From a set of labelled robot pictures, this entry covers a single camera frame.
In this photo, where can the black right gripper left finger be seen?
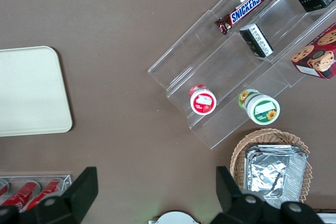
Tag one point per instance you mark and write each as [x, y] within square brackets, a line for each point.
[76, 195]

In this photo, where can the red lid yoghurt cup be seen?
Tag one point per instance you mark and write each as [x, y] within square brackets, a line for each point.
[203, 102]

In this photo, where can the cream rectangular tray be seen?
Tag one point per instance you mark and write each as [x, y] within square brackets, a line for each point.
[31, 90]

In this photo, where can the Snickers chocolate bar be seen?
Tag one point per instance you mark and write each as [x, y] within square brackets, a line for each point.
[244, 9]

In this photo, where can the clear acrylic stepped stand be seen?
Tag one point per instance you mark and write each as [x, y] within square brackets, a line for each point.
[210, 58]

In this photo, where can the red chocolate chip cookie box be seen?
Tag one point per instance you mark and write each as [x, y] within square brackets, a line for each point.
[320, 53]

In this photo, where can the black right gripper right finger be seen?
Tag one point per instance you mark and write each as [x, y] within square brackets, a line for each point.
[231, 197]

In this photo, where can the clear acrylic bottle rack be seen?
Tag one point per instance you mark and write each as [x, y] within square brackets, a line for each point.
[67, 178]

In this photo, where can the green sunflower yoghurt cup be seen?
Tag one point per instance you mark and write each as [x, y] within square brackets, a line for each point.
[263, 110]

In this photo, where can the small black carton box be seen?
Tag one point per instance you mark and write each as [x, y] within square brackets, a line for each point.
[256, 40]

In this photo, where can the light wicker basket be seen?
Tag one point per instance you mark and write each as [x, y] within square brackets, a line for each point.
[239, 153]

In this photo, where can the aluminium foil tray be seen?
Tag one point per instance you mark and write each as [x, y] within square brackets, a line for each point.
[267, 174]

